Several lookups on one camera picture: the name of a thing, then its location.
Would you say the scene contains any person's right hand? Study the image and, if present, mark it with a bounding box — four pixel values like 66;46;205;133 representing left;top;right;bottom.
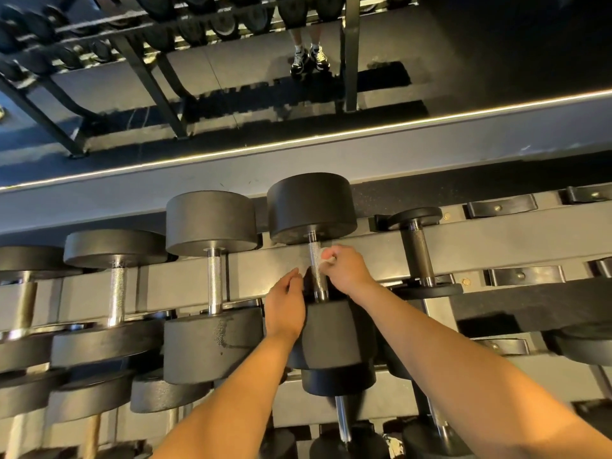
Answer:
319;244;379;302

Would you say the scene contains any person's left forearm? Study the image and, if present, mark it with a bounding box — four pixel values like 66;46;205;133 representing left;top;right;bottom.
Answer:
152;328;303;459

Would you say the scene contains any large black round dumbbell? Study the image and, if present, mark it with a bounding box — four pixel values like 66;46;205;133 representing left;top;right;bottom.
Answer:
163;190;265;386
266;172;379;372

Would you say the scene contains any person's right forearm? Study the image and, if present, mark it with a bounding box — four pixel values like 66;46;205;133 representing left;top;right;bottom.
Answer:
352;281;612;459

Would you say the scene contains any black dumbbell rack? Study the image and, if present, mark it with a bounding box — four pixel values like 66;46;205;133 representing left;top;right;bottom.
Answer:
0;184;612;459

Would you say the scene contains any person's left hand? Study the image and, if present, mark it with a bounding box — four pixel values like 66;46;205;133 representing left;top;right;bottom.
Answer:
264;268;307;342

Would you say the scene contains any wall mirror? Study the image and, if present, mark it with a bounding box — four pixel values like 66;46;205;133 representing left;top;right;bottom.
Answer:
0;0;612;193

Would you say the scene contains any small black dumbbell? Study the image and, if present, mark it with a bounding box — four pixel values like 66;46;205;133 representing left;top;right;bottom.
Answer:
386;206;464;300

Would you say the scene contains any light strip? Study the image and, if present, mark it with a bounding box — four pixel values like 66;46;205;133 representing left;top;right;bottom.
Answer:
0;89;612;193

